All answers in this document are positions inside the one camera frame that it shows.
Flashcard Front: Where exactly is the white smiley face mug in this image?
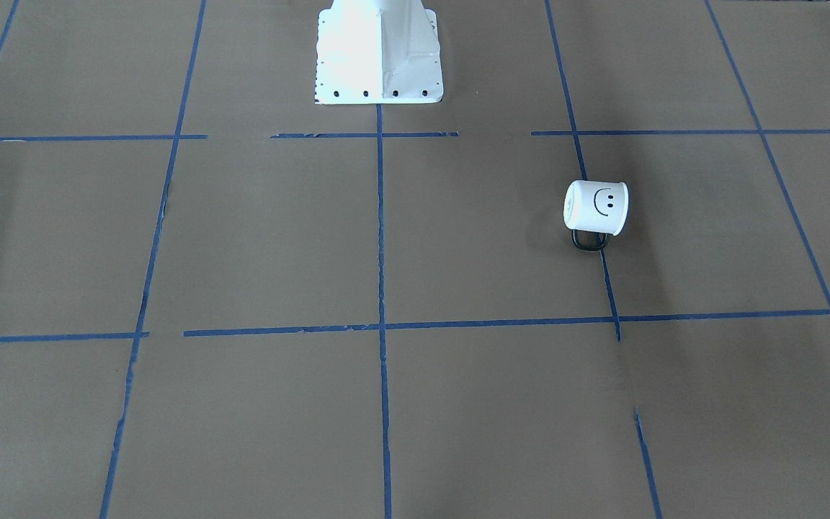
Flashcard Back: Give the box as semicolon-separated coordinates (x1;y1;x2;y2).
563;179;630;251

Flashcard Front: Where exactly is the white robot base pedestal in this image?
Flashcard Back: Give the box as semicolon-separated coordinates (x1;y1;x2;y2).
314;1;445;105

